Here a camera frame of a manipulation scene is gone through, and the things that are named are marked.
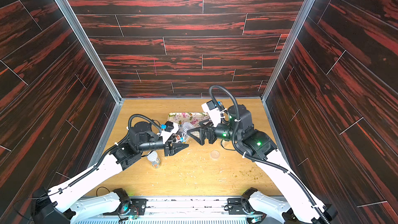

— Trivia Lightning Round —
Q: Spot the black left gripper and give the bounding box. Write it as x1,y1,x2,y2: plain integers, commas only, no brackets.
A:
136,130,188,157

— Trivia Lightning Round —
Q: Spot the clear candy jar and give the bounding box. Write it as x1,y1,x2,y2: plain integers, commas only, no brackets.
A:
175,131,190,143

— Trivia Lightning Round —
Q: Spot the clear plastic jar lid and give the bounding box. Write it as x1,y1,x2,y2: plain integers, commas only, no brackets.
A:
210,150,220,160

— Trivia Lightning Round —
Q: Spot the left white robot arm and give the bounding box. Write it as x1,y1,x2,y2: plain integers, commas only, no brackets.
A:
31,120,189,224

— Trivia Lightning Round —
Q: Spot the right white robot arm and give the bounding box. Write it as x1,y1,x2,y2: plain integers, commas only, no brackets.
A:
187,101,337,224

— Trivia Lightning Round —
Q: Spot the left candy jar with lid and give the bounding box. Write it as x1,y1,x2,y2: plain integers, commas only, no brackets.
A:
147,150,161,169

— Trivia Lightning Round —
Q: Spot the floral rectangular tray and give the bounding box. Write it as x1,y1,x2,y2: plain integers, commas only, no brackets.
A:
167,112,209,127

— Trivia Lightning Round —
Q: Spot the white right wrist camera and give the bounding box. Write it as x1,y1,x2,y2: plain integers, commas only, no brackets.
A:
201,100,223,127

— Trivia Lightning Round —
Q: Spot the left black corrugated cable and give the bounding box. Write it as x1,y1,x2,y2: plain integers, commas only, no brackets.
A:
127,113,164,134

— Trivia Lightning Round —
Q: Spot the black corrugated cable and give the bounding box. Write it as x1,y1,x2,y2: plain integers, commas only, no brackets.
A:
127,113,164,134
209,85,332,224

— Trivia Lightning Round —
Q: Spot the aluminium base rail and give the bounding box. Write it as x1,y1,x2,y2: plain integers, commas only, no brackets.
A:
78,196,283,224

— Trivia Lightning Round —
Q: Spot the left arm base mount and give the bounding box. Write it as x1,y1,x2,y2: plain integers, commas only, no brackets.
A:
110,188,148,224

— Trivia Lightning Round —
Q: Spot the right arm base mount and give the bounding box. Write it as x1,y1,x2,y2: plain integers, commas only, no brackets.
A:
224,187,267,224

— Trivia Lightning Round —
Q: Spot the right black corrugated cable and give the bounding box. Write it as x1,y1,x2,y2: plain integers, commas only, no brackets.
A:
209,85,332,224

